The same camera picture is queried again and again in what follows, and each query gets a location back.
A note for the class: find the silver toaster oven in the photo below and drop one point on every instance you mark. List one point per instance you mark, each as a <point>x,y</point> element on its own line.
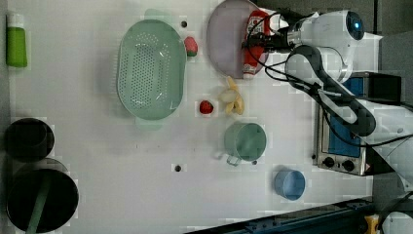
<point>340,150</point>

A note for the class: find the blue cup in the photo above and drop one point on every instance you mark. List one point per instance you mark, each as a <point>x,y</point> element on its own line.
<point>290,184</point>

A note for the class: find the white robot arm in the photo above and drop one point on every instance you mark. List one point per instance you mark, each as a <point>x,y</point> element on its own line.
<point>321,50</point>

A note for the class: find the green perforated colander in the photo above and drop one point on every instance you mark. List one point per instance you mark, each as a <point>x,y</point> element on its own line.
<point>151,70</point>

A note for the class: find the lilac round plate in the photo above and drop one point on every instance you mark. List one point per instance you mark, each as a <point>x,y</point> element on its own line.
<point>226,32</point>

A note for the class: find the green mug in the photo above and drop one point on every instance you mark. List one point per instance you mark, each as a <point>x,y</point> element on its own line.
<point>244,142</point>

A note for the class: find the large black round container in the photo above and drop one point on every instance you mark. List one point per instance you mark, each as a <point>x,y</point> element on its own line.
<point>42,197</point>

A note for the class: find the blue metal frame rail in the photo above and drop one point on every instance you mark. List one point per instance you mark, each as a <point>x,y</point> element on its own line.
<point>339,218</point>

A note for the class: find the red strawberry toy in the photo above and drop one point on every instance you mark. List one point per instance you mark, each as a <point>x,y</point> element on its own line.
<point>206,107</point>

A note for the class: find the peeled banana toy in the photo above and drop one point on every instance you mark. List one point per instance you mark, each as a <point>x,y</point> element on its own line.
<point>231,97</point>

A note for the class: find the pink strawberry toy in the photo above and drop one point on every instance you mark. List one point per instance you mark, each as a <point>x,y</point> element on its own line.
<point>191,46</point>

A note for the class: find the yellow red clamp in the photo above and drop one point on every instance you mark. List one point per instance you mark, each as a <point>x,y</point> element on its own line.
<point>372,224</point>

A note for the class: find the small black round container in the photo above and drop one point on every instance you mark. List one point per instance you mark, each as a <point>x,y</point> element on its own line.
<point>29,140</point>

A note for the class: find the red ketchup bottle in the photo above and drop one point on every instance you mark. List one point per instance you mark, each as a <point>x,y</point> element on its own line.
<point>255,48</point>

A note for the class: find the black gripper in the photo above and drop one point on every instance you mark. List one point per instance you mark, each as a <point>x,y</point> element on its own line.
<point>269,43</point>

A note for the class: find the green bottle white cap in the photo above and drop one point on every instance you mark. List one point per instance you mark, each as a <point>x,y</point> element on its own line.
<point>16,41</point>

